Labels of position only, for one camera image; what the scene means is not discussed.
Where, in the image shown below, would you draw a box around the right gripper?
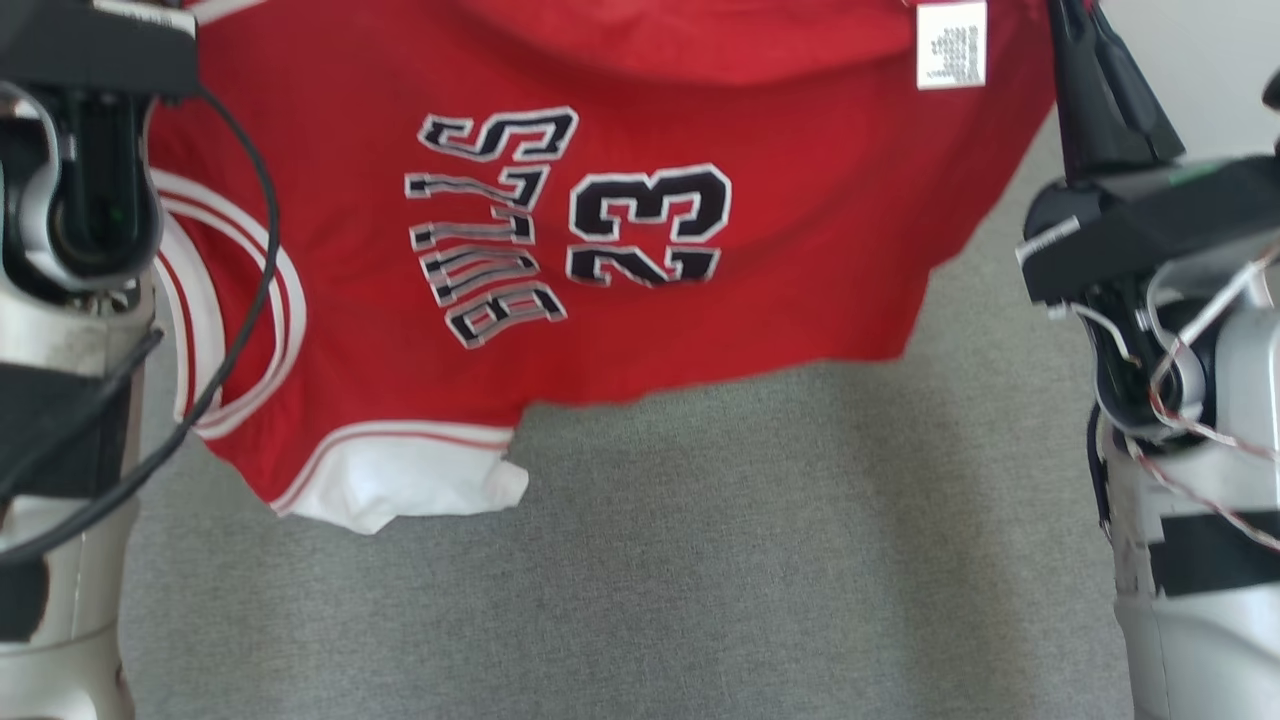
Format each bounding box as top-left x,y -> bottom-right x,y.
1017,0 -> 1280,307

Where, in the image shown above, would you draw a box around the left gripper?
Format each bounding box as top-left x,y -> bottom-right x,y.
0,0 -> 200,100

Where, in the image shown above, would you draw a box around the red white basketball jersey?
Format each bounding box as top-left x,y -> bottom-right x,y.
145,0 -> 1063,536

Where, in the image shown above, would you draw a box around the right arm thin white wires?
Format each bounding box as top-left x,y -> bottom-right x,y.
1068,245 -> 1280,556

